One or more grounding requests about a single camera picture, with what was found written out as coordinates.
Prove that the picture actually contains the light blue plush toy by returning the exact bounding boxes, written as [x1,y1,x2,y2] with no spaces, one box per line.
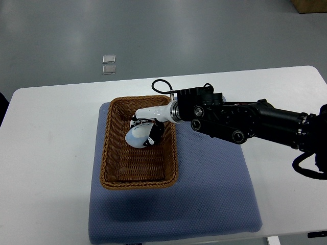
[125,122,154,149]

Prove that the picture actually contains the brown cardboard box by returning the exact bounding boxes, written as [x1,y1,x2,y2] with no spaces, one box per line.
[291,0,326,14]

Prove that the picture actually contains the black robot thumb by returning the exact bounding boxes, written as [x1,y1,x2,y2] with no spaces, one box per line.
[143,120,165,146]

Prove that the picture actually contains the brown wicker basket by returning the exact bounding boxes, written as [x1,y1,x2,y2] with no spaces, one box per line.
[99,95,178,190]

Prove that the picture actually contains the upper metal floor plate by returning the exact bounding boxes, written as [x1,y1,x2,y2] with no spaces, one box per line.
[102,54,116,64]

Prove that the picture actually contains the blue fabric cushion mat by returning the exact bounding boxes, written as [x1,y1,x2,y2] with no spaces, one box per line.
[88,103,262,244]

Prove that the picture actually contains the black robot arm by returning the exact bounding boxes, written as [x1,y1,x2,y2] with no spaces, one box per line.
[130,83,326,180]

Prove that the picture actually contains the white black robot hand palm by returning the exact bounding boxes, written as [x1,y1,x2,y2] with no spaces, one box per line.
[134,101,176,123]

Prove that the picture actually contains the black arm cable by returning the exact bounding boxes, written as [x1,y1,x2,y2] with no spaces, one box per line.
[292,152,327,181]

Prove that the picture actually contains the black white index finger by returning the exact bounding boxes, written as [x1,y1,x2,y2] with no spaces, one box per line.
[129,114,153,128]

